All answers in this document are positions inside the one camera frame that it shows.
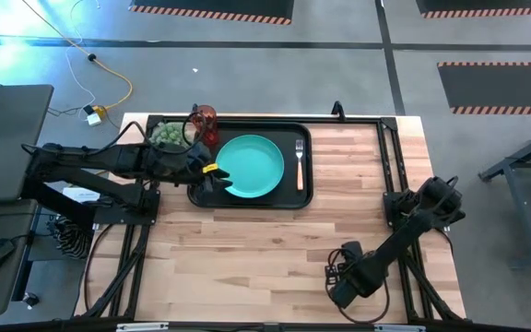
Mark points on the teal plastic plate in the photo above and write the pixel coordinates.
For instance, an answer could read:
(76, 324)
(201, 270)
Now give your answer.
(251, 166)

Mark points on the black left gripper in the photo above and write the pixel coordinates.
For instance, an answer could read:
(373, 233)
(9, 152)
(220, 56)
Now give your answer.
(178, 161)

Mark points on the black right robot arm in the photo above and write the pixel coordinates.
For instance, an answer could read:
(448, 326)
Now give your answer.
(399, 244)

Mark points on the white paper label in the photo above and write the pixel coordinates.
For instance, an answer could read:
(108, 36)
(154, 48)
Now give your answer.
(79, 196)

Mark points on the silver metal bracket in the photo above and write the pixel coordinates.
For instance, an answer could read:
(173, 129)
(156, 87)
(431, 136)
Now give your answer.
(399, 328)
(141, 327)

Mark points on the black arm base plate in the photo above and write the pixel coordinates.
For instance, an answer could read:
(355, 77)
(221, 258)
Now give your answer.
(152, 216)
(390, 207)

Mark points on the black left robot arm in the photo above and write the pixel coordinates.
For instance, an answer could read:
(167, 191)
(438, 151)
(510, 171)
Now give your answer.
(86, 159)

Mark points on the white power adapter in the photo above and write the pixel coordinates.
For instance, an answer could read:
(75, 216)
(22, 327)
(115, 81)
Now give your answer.
(94, 120)

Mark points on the red translucent cup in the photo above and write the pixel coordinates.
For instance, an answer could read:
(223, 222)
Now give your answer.
(211, 136)

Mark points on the black aluminium table frame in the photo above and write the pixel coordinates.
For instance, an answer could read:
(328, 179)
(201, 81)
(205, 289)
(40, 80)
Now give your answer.
(224, 329)

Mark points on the black plastic tray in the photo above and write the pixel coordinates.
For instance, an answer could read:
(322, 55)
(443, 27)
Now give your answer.
(293, 198)

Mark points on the small black caster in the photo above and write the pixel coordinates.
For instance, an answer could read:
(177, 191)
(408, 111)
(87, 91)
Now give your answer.
(30, 299)

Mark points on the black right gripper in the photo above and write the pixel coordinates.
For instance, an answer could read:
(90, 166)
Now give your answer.
(353, 286)

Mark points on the yellow tape tag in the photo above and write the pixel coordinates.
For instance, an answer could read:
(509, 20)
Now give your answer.
(210, 168)

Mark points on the black orange-striped floor mat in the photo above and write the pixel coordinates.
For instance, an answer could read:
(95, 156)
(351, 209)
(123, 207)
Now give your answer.
(210, 7)
(500, 87)
(487, 5)

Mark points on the grey metal stand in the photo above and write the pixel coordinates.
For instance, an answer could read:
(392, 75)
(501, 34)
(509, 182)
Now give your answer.
(521, 216)

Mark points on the black arched clamp hook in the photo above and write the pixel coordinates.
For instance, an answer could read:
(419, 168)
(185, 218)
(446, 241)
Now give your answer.
(338, 103)

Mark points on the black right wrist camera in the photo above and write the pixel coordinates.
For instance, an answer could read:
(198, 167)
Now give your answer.
(352, 251)

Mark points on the black slanted bar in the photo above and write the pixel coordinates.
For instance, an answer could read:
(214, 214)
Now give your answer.
(58, 204)

